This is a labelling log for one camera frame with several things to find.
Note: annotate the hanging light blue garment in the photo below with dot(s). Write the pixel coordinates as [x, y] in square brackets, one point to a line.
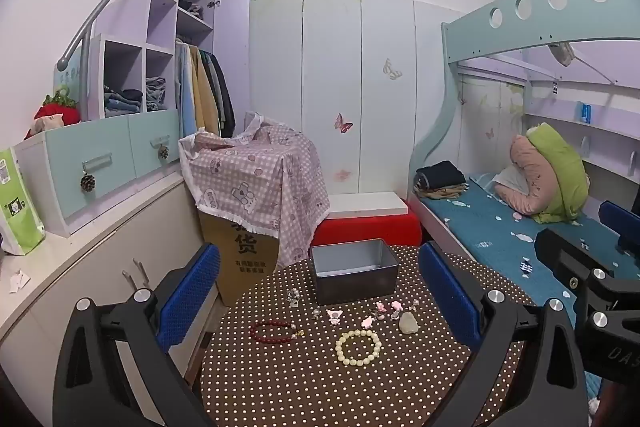
[186, 97]

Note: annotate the grey clip lamp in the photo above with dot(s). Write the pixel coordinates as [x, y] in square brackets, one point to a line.
[562, 53]

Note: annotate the red butterfly sticker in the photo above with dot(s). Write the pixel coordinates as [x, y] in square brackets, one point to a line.
[343, 123]

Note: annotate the white butterfly sticker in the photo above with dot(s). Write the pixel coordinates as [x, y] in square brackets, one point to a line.
[393, 69]

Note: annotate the hanging yellow garment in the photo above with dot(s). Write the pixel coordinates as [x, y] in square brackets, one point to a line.
[202, 97]

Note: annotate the white low cabinet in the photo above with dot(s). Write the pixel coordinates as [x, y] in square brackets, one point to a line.
[100, 247]

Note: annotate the white board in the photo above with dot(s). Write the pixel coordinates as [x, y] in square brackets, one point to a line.
[365, 204]

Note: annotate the pink and green blanket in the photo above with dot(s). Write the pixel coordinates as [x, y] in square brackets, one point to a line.
[525, 179]

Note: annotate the brown polka-dot tablecloth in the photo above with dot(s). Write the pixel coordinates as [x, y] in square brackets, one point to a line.
[310, 387]

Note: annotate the blue printed bed sheet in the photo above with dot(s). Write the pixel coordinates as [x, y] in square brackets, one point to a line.
[480, 232]

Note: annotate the white bed shelf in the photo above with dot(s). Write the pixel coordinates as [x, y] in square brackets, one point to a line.
[610, 142]

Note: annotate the teal bunk bed frame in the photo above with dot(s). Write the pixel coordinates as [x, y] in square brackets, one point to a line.
[500, 27]

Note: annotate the folded dark jeans pile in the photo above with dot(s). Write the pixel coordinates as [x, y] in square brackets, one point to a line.
[122, 102]

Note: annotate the pine cone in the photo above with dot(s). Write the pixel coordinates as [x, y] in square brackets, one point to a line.
[87, 182]
[163, 152]

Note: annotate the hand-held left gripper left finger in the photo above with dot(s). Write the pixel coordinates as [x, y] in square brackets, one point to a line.
[192, 292]

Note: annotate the purple stair shelf unit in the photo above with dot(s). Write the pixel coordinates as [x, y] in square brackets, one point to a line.
[125, 7]

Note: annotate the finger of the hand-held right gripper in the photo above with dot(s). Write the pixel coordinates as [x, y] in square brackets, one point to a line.
[617, 219]
[565, 254]

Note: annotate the white pillow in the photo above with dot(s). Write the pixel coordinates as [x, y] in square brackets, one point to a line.
[507, 179]

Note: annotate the folded dark clothes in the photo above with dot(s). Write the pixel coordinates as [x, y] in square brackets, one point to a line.
[440, 172]

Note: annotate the pale pink butterfly sticker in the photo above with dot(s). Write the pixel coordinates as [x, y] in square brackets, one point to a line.
[342, 174]

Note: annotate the green quilt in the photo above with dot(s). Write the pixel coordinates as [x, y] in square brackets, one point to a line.
[565, 177]

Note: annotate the folded light jeans pile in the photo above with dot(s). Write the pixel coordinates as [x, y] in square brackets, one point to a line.
[156, 94]

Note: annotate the strawberry plush toy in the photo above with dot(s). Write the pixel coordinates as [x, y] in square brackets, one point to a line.
[57, 112]

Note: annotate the brown cardboard box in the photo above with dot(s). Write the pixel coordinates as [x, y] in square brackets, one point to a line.
[240, 267]

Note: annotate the small butterfly wall sticker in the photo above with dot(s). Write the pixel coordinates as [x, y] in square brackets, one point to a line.
[490, 134]

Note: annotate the hanging dark garments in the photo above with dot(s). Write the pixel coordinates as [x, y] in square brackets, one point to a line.
[222, 97]

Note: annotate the red stool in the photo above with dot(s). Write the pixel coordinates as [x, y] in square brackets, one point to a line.
[370, 229]

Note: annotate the green paper bag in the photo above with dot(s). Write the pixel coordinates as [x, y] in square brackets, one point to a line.
[20, 207]

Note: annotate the grey metal tin box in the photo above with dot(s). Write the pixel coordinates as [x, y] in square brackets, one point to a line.
[350, 287]

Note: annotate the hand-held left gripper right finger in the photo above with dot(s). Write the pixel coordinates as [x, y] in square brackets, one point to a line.
[447, 292]

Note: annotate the pale jade stone pendant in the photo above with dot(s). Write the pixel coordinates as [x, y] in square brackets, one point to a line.
[408, 323]

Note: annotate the teal drawer cabinet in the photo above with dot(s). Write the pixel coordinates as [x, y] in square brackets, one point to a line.
[65, 157]

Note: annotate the white paper scraps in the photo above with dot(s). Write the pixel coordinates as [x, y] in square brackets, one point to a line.
[20, 281]

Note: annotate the white pink bow earring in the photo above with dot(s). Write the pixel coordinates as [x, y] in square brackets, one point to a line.
[334, 315]

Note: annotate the folded tan clothes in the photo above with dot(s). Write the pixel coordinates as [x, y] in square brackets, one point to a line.
[445, 193]

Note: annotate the small blue box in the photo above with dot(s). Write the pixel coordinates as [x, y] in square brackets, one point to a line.
[586, 112]

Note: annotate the white wardrobe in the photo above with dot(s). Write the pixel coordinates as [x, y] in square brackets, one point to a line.
[325, 57]

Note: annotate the pink flower earring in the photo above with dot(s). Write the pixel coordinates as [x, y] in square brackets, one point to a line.
[396, 305]
[367, 321]
[382, 307]

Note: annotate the pink checked cloth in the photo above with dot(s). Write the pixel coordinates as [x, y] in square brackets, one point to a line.
[250, 187]

